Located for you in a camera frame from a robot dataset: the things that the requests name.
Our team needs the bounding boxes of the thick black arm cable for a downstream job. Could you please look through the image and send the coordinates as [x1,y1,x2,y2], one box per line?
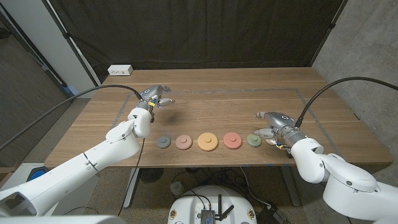
[0,84,144,151]
[295,76,398,128]

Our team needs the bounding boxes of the large orange toy disc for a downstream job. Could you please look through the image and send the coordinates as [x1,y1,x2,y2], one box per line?
[197,132,220,152]

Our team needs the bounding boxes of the dusty pink toy disc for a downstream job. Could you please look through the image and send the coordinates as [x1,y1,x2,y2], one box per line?
[175,134,193,151]

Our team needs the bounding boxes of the black fabric backdrop curtain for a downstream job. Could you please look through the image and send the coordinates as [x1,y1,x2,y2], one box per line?
[46,0,349,83]

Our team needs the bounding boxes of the black foot pedal blue pads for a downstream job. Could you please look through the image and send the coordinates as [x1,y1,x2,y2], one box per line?
[26,166,50,182]

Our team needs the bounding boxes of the thin black left wrist cable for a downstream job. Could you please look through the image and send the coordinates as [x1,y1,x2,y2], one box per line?
[117,138,146,217]

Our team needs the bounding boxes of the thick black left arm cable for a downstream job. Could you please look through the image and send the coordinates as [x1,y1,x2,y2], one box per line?
[0,84,144,151]

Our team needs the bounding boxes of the white floor cable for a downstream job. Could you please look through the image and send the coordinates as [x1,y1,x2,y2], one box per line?
[239,167,272,208]

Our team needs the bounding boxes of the grey tape workspace outline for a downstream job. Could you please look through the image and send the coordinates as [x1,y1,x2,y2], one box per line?
[96,88,346,163]

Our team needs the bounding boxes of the white power strip box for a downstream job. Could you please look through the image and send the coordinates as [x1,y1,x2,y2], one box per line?
[107,64,134,77]

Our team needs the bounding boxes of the black power brick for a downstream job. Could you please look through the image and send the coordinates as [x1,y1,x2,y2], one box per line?
[256,205,289,224]

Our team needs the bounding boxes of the black backdrop frame pole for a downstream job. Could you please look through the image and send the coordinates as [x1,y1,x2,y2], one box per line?
[309,0,349,68]
[41,0,102,90]

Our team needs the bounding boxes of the white table leg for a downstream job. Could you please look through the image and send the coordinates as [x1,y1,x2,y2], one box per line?
[123,167,140,208]

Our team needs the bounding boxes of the coral red toy disc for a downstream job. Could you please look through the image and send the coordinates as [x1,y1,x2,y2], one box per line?
[223,132,243,150]

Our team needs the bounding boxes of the grey radio box with antennas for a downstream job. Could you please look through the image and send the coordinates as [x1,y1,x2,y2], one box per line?
[200,194,234,224]

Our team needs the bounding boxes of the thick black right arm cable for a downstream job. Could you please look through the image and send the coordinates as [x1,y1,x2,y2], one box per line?
[295,76,398,128]

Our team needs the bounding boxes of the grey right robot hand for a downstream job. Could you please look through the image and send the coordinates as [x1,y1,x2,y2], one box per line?
[253,111,307,149]

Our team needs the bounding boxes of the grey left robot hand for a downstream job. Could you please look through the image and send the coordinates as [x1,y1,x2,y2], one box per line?
[136,84,176,111]

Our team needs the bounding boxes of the small grey toy disc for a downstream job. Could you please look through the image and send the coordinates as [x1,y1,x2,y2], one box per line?
[156,136,172,149]

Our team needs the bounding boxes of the black round floor fan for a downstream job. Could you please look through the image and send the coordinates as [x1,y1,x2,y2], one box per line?
[139,167,165,184]

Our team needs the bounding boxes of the grey round floor object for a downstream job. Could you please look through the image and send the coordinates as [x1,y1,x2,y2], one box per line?
[170,181,185,196]

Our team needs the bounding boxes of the white robot torso base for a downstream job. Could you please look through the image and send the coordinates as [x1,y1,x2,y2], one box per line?
[167,185,258,224]

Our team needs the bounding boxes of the dark grey table leg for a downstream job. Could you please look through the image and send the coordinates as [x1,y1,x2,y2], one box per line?
[279,166,301,208]

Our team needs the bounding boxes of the green toy disc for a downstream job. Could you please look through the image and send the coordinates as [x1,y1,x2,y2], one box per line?
[246,133,262,148]

